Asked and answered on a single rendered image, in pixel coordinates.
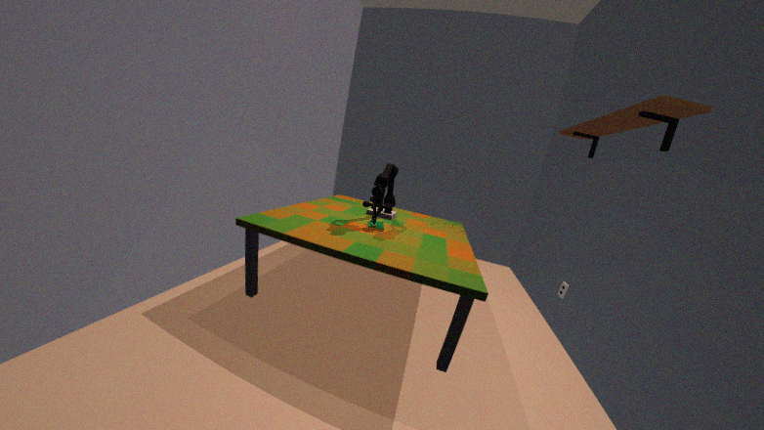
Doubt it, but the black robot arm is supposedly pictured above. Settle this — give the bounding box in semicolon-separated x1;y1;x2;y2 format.
370;163;399;207

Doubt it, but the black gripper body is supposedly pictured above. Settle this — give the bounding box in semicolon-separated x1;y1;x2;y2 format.
362;195;393;211

